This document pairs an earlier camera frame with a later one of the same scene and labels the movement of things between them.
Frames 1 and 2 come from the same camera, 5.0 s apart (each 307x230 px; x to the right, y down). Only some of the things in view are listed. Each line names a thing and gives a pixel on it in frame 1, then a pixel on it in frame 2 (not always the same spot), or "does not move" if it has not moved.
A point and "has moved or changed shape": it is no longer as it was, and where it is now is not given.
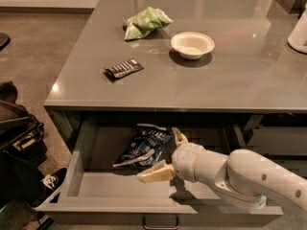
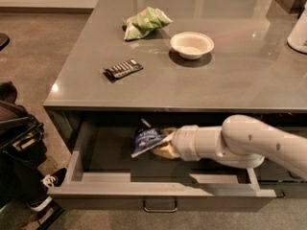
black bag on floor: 22,149 does not move
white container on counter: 298,37 does not move
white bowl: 192,45 does not move
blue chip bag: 148,146 has moved or changed shape
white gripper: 186,161 -> 184,142
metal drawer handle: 160,221 -> 159,211
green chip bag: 145,21 does not move
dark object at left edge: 5,40 does not move
